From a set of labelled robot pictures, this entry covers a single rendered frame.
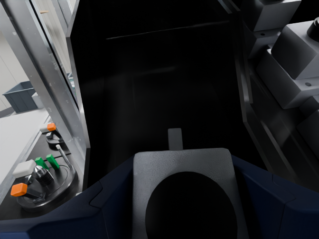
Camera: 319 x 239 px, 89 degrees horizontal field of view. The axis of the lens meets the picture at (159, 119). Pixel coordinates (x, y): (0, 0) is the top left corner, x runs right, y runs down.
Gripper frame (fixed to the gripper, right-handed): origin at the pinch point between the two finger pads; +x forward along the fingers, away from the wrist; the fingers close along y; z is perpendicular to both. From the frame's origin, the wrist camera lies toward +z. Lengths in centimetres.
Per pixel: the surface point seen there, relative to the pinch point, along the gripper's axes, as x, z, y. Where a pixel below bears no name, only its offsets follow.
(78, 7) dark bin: 11.9, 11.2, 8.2
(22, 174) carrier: 35, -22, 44
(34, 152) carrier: 46, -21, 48
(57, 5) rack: 20.9, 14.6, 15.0
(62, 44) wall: 428, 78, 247
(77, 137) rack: 8.6, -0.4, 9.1
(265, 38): 16.1, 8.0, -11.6
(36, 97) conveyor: 107, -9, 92
